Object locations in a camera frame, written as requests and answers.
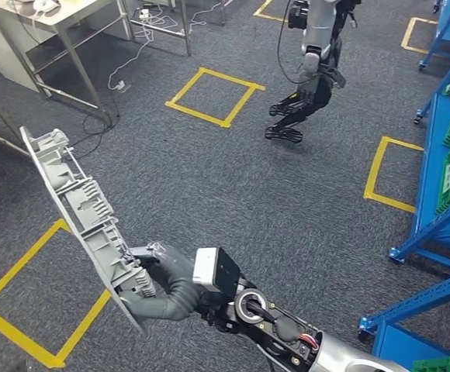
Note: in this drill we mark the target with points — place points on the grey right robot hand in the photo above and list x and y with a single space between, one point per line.
175 287

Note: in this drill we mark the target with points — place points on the silver plastic hubcap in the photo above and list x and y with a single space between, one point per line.
89 221

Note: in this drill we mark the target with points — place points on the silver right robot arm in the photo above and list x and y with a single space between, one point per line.
283 328

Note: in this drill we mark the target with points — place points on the metal workbench table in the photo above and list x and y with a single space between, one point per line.
66 18

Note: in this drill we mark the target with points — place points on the white power strip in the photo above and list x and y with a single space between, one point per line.
119 85
144 14

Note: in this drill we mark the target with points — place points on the silver black humanoid robot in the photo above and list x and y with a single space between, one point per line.
317 31

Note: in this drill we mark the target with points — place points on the white object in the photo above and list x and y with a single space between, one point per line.
46 5

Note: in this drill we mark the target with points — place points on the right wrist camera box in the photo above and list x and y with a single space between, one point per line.
209 267

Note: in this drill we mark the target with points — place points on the metal table frame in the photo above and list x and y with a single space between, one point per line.
185 31

